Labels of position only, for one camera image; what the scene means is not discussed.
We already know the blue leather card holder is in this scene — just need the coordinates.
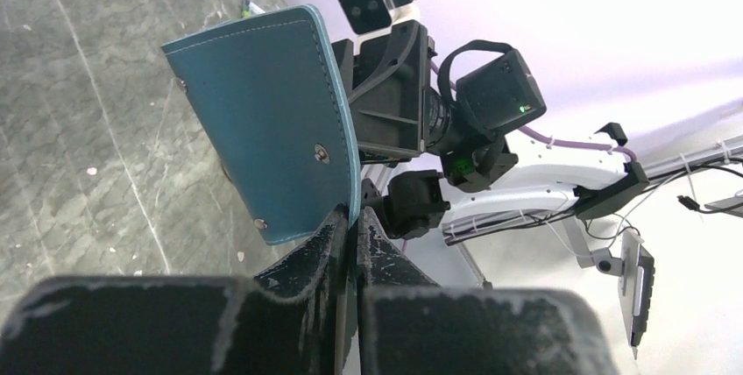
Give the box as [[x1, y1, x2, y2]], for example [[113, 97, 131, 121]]
[[162, 4, 361, 244]]

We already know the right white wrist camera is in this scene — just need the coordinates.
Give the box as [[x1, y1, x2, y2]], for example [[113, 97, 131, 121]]
[[337, 0, 421, 45]]

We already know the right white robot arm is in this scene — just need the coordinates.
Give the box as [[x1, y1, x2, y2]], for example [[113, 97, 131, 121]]
[[362, 39, 649, 244]]

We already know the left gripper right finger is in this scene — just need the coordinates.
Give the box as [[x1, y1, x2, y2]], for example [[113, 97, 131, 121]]
[[356, 207, 618, 374]]

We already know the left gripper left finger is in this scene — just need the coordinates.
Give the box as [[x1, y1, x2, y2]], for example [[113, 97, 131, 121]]
[[1, 206, 349, 374]]

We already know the aluminium frame rail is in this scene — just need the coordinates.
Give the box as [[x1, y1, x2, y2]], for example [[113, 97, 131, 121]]
[[642, 136, 742, 180]]

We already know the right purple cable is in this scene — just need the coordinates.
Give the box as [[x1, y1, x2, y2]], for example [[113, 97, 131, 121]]
[[400, 0, 640, 165]]

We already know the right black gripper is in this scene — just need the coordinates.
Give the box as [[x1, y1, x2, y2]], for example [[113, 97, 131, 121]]
[[331, 20, 547, 193]]

